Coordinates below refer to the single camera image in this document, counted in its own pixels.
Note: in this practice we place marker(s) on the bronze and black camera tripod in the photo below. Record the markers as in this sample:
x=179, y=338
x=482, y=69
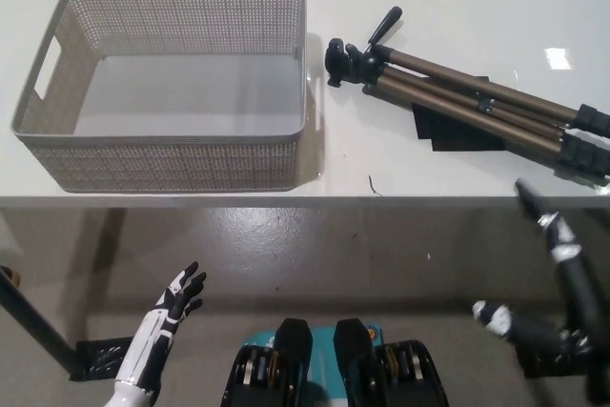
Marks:
x=339, y=61

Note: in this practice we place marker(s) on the black ribbed robot body block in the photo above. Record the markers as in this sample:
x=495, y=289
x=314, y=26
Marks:
x=352, y=335
x=290, y=335

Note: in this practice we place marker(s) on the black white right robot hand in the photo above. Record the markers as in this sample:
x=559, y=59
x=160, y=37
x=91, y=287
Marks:
x=566, y=254

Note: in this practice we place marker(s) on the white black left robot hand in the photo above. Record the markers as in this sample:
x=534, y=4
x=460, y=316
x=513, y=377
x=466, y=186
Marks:
x=157, y=326

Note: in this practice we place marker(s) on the black metal table leg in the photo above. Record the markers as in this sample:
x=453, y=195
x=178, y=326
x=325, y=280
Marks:
x=33, y=316

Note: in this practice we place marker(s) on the grey perforated plastic basket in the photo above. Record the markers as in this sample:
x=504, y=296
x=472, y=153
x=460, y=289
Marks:
x=167, y=164

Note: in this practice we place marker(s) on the black tape square marker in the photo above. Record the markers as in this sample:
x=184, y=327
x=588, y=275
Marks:
x=438, y=128

